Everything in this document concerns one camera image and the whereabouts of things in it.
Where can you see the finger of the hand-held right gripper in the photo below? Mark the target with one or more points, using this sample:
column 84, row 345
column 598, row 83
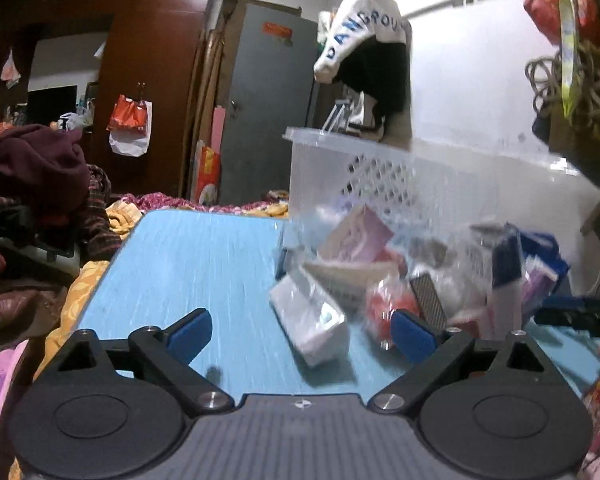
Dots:
column 570, row 310

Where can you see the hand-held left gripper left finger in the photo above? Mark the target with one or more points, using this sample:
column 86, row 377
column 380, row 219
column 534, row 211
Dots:
column 192, row 332

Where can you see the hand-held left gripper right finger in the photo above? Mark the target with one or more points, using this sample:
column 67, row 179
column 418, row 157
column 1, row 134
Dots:
column 410, row 337

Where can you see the beige plastic-wrapped packet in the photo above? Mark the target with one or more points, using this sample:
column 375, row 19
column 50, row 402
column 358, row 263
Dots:
column 340, row 277

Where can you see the clear plastic basket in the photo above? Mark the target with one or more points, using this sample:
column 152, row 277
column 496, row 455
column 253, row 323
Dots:
column 320, row 170

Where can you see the dark textured box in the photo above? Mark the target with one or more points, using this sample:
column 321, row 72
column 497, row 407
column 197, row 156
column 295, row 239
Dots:
column 427, row 300

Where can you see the purple packet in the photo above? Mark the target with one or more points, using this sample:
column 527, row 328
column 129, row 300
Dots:
column 540, row 280

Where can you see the blue bag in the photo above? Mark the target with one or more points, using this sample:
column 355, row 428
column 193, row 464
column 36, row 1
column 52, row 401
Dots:
column 545, row 247

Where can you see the white plastic-wrapped packet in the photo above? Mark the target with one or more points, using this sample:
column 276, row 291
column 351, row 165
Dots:
column 310, row 325

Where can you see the pink box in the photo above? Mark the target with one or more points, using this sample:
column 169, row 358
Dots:
column 355, row 235

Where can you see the brown bag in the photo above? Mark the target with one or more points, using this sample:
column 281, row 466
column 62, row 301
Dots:
column 580, row 155

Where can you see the plaid cloth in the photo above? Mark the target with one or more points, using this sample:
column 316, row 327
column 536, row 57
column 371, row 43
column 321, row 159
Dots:
column 97, row 205

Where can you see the red yellow packet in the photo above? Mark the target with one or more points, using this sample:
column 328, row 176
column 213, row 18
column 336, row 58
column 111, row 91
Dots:
column 209, row 170

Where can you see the brown leather jacket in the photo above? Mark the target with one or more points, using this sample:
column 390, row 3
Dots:
column 20, row 305

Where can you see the pink board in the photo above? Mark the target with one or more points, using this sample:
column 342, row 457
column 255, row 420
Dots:
column 219, row 127

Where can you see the black white striped garment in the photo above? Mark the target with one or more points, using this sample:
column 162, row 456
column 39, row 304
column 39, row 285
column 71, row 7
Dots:
column 367, row 120

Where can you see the red white plastic bag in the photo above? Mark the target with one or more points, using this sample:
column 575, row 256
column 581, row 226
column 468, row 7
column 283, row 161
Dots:
column 127, row 115

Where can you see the maroon clothing pile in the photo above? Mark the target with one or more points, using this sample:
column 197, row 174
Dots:
column 35, row 165

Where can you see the grey door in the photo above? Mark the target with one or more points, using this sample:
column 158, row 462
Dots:
column 265, row 110

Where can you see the yellow green patterned bag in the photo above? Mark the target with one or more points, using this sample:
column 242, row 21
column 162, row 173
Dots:
column 570, row 60

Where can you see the brown wooden wardrobe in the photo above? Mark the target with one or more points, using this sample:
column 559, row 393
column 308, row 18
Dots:
column 145, row 60

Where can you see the red hanging bag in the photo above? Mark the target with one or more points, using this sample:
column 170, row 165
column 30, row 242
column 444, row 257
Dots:
column 545, row 5

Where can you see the orange door sticker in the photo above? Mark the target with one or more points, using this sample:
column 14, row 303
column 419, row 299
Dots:
column 277, row 31

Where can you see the pink white hanging bag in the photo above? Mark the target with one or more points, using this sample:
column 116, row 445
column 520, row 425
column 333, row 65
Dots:
column 10, row 67

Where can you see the white hoodie with blue letters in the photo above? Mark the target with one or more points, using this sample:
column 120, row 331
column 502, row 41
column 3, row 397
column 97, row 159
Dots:
column 350, row 20

